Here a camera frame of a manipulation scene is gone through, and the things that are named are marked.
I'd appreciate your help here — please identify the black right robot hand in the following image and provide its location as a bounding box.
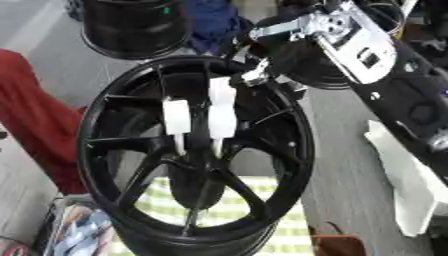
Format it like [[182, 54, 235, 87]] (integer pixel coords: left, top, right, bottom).
[[222, 14, 329, 98]]

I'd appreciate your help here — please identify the black wheel rim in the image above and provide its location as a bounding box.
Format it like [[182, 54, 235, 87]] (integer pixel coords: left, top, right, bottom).
[[78, 0, 193, 61], [290, 39, 364, 91]]

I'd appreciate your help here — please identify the black spoked wheel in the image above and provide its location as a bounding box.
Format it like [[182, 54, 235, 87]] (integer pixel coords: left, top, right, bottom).
[[77, 54, 317, 256]]

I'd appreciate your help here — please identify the blue fabric bag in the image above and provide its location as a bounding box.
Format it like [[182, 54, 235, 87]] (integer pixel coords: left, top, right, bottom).
[[183, 0, 254, 56]]

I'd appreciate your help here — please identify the white paper sheet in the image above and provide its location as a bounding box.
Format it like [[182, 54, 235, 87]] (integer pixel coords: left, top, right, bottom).
[[362, 119, 448, 238]]

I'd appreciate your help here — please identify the red-brown box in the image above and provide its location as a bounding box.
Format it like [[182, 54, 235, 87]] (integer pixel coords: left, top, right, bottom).
[[308, 221, 368, 256]]

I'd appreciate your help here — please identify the person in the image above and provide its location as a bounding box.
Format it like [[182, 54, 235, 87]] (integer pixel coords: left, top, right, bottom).
[[0, 48, 91, 196]]

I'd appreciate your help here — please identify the bag with printed papers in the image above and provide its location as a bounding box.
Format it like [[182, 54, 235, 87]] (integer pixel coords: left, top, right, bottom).
[[31, 196, 121, 256]]

